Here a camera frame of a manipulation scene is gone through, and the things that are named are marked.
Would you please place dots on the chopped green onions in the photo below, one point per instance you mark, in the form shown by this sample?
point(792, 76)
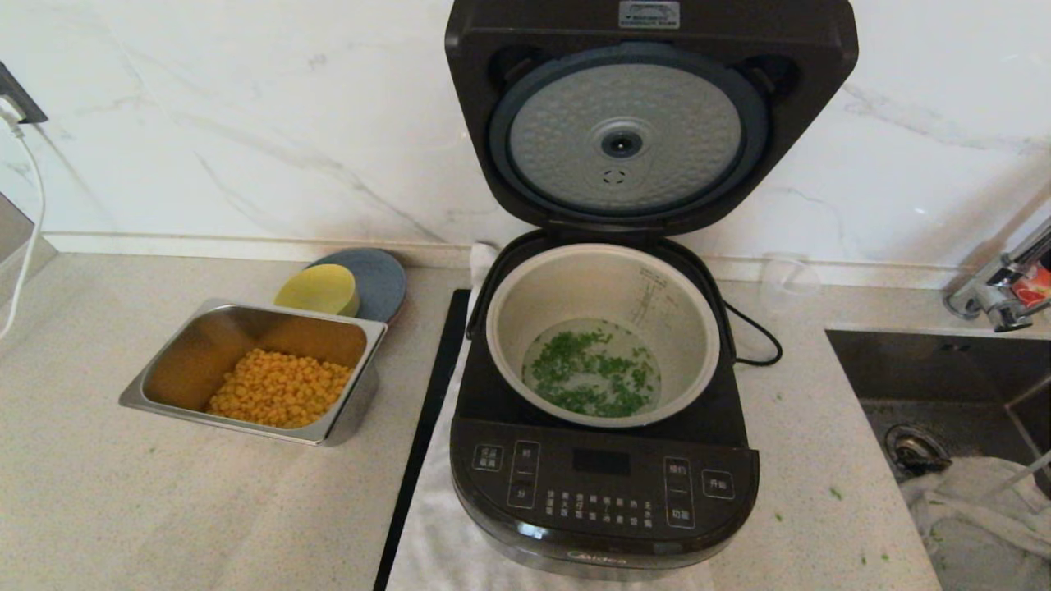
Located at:
point(591, 369)

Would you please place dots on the black rice cooker lid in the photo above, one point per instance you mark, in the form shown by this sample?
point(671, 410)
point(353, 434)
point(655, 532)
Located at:
point(805, 74)

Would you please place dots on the grey inner pot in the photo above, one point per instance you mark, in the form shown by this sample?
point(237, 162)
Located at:
point(575, 287)

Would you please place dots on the black rice cooker body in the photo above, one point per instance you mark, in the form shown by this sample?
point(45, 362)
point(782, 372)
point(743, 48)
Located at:
point(608, 484)

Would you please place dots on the yellow bowl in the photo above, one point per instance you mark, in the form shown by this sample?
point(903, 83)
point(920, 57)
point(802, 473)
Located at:
point(316, 289)

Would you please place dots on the grey-blue plate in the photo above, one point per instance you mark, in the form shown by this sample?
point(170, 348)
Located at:
point(382, 283)

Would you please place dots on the long black strip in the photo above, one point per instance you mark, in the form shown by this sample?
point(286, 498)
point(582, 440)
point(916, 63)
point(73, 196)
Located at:
point(419, 443)

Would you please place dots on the white towel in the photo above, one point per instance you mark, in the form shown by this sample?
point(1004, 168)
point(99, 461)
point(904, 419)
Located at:
point(435, 542)

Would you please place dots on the yellow corn kernels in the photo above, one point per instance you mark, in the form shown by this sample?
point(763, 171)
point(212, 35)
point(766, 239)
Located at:
point(279, 390)

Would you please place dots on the stainless steel tray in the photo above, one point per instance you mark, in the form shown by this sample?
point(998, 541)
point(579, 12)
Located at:
point(189, 361)

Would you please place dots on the metal sink drain strainer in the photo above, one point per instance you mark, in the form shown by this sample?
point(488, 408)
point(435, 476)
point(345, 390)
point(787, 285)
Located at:
point(907, 447)

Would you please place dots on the stainless steel sink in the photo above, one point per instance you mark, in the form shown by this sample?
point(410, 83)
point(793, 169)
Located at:
point(944, 369)

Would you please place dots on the chrome faucet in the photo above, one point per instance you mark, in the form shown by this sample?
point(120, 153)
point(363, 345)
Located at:
point(998, 305)

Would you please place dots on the crumpled white cloth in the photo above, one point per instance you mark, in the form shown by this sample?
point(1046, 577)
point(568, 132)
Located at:
point(969, 525)

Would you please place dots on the orange dish soap bottle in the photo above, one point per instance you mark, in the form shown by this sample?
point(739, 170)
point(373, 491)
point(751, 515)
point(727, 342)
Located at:
point(1034, 287)

